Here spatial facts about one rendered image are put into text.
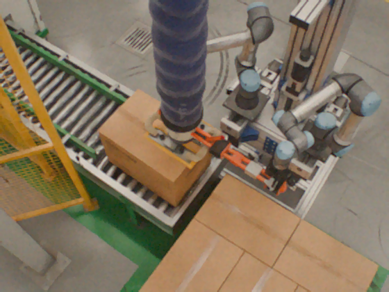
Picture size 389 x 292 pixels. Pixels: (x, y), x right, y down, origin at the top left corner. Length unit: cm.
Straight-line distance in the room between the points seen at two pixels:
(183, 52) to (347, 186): 238
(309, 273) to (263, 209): 52
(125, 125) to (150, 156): 28
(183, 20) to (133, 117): 127
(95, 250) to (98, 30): 230
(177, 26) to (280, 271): 175
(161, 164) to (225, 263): 75
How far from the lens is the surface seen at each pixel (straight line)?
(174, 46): 176
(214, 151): 230
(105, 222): 355
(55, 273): 351
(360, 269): 301
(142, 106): 285
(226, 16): 474
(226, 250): 286
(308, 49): 241
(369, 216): 378
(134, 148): 269
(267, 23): 231
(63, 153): 282
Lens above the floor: 328
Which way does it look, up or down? 61 degrees down
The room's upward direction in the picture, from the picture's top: straight up
